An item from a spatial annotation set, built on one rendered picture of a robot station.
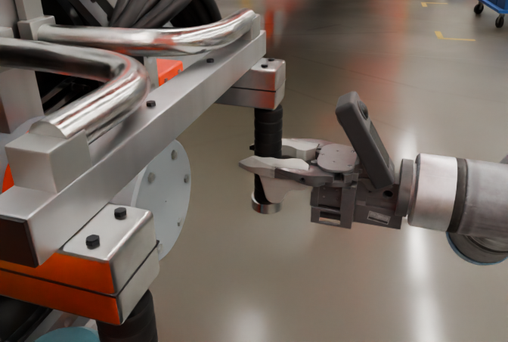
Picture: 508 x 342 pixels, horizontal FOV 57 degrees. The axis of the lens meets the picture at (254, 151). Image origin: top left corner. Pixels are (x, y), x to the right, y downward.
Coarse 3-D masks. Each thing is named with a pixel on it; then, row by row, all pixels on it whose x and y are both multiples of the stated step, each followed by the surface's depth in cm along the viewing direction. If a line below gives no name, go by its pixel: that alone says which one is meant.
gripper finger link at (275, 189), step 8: (240, 160) 60; (248, 160) 59; (256, 160) 58; (264, 160) 58; (272, 160) 58; (280, 160) 58; (288, 160) 58; (296, 160) 58; (248, 168) 59; (256, 168) 58; (264, 168) 57; (272, 168) 57; (296, 168) 56; (304, 168) 56; (264, 176) 58; (272, 176) 57; (264, 184) 59; (272, 184) 59; (280, 184) 59; (288, 184) 58; (296, 184) 58; (272, 192) 59; (280, 192) 59; (272, 200) 60; (280, 200) 60
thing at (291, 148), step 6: (252, 144) 64; (282, 144) 62; (288, 144) 62; (294, 144) 62; (300, 144) 62; (306, 144) 62; (312, 144) 62; (252, 150) 64; (282, 150) 62; (288, 150) 62; (294, 150) 62; (300, 150) 61; (306, 150) 61; (312, 150) 61; (282, 156) 64; (288, 156) 64; (294, 156) 62; (300, 156) 61; (306, 156) 61; (312, 156) 62; (306, 162) 63
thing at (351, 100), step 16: (352, 96) 54; (336, 112) 53; (352, 112) 52; (352, 128) 53; (368, 128) 54; (352, 144) 54; (368, 144) 53; (368, 160) 54; (384, 160) 54; (384, 176) 55
